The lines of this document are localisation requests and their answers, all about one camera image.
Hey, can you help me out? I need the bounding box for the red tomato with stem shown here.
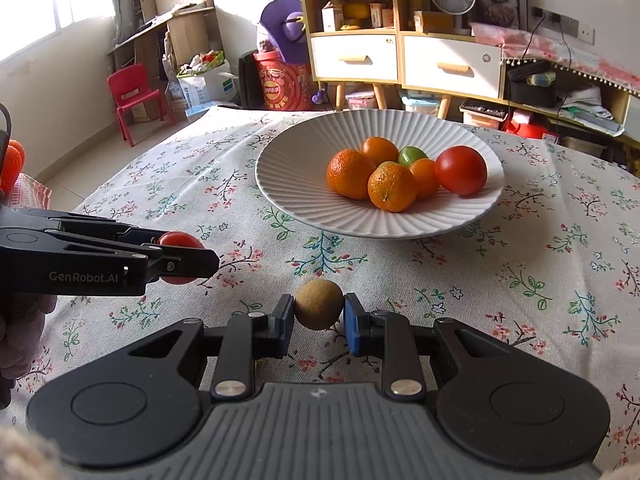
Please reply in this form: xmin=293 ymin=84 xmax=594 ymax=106
xmin=158 ymin=231 xmax=204 ymax=285

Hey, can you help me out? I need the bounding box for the brown kiwi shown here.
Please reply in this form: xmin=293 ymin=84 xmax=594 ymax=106
xmin=294 ymin=278 xmax=344 ymax=330

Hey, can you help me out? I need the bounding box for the small orange mandarin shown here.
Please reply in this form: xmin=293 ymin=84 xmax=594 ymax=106
xmin=368 ymin=162 xmax=418 ymax=212

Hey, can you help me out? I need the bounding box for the large orange mandarin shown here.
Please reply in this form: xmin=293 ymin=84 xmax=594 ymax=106
xmin=326 ymin=148 xmax=376 ymax=200

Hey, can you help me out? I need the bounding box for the smooth orange persimmon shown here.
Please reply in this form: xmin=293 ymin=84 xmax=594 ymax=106
xmin=409 ymin=158 xmax=440 ymax=200

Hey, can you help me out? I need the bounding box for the left hand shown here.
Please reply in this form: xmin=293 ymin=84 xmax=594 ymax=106
xmin=1 ymin=294 xmax=58 ymax=379

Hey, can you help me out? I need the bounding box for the red plastic chair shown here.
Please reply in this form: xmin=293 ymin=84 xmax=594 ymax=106
xmin=106 ymin=64 xmax=175 ymax=148

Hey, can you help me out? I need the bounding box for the white ribbed plate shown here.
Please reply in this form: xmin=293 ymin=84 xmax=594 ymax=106
xmin=255 ymin=110 xmax=504 ymax=240

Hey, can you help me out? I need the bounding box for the green fruit back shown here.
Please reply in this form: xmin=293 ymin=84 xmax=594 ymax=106
xmin=397 ymin=146 xmax=428 ymax=168

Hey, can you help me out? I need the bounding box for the orange persimmon in plate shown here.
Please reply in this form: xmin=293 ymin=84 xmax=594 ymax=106
xmin=360 ymin=136 xmax=399 ymax=166

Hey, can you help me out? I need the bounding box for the floral tablecloth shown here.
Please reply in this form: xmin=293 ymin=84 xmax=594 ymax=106
xmin=1 ymin=108 xmax=639 ymax=470

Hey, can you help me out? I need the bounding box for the red snack bucket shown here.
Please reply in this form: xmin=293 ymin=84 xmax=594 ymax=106
xmin=253 ymin=51 xmax=312 ymax=112

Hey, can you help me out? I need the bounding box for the purple toy figure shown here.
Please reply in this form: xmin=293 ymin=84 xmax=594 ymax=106
xmin=257 ymin=0 xmax=309 ymax=65

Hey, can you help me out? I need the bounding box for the wooden shelf cabinet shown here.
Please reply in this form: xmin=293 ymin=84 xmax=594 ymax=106
xmin=302 ymin=0 xmax=504 ymax=117

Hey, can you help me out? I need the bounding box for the low wooden tv cabinet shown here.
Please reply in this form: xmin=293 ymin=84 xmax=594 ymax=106
xmin=501 ymin=58 xmax=639 ymax=176

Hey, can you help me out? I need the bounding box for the pink floral cloth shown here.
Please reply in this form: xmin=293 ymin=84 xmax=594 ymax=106
xmin=471 ymin=23 xmax=640 ymax=98

